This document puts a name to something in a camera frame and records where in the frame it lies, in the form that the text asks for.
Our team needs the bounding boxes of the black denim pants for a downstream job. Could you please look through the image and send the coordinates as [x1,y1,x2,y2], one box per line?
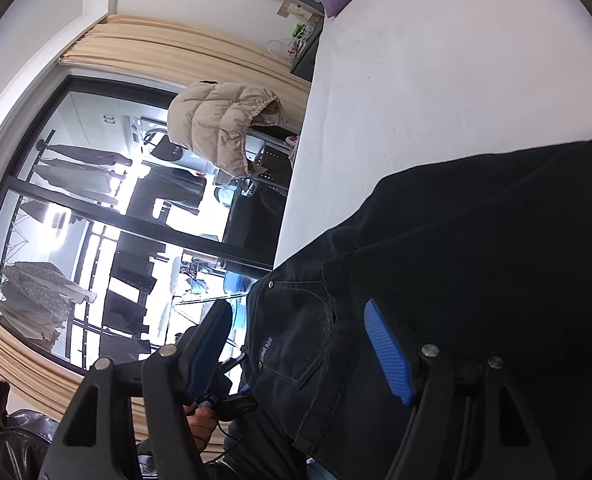
[226,140,592,479]

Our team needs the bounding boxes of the black jacket left forearm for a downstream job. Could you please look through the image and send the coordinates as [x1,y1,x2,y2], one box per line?
[0,378,63,480]

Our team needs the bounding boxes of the person left hand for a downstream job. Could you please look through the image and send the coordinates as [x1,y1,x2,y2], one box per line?
[184,403,218,453]

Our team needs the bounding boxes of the beige puffer jacket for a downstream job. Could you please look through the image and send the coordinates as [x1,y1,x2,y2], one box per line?
[167,81,284,178]

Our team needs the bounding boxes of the white bed mattress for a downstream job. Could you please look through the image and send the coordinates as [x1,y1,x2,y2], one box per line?
[275,0,592,261]

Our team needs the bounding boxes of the dark grey nightstand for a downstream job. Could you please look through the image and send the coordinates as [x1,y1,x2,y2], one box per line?
[290,22,324,82]

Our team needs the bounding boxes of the beige curtain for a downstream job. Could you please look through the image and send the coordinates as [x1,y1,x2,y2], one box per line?
[0,13,311,453]

